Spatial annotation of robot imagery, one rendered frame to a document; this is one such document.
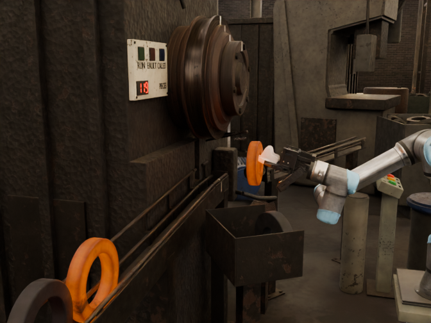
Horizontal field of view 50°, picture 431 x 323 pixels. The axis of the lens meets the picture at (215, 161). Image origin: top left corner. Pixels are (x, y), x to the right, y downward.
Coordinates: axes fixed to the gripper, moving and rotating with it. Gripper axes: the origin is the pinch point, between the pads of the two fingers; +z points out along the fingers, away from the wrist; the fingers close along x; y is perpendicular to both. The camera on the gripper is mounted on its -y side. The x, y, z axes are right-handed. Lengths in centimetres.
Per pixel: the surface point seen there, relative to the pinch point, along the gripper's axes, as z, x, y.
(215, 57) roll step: 23.8, -2.4, 29.4
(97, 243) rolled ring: 18, 73, -11
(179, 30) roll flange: 42, -8, 35
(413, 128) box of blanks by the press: -76, -211, 4
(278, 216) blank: -15.7, 33.4, -5.7
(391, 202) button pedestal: -60, -80, -21
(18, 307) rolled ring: 19, 97, -14
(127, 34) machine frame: 43, 29, 31
